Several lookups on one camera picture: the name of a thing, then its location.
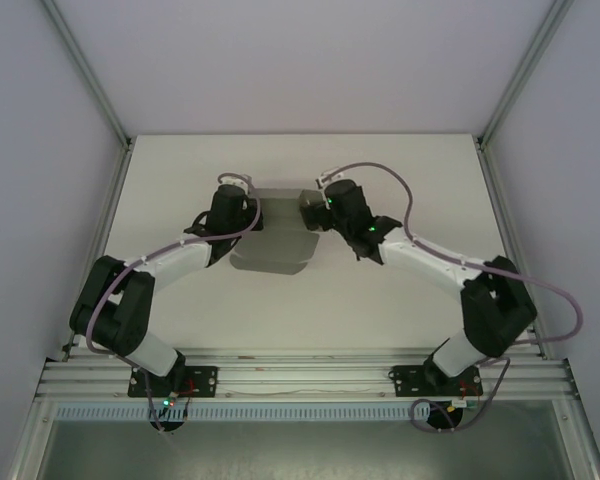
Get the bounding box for right aluminium frame post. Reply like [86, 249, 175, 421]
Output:
[476, 0, 575, 147]

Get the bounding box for slotted grey cable duct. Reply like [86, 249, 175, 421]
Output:
[53, 404, 432, 422]

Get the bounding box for left aluminium frame post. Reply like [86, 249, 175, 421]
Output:
[42, 0, 134, 151]

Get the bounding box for metal sheet panel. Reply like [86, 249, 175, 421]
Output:
[35, 418, 570, 480]

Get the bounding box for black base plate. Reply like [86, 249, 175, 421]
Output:
[386, 364, 484, 399]
[126, 364, 219, 399]

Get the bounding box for right aluminium side rail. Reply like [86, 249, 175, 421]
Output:
[474, 139, 552, 359]

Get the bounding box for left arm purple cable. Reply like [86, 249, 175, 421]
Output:
[87, 172, 261, 421]

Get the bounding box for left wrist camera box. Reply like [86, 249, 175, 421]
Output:
[223, 173, 254, 192]

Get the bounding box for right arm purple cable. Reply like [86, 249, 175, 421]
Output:
[319, 160, 584, 432]

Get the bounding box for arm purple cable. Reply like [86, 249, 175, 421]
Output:
[87, 172, 261, 421]
[319, 160, 584, 432]

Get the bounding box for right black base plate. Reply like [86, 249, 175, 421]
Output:
[386, 364, 484, 399]

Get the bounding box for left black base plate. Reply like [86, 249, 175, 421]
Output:
[126, 364, 219, 399]

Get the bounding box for left aluminium side rail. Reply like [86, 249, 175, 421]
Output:
[59, 140, 134, 362]

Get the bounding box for aluminium frame post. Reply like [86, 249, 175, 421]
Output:
[476, 0, 575, 147]
[42, 0, 134, 151]

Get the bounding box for aluminium mounting rail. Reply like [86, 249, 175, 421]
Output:
[33, 346, 579, 402]

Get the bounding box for aluminium side rail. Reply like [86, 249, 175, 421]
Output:
[59, 140, 134, 362]
[474, 139, 552, 359]

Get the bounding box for grey paper box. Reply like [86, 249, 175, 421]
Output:
[228, 187, 326, 276]

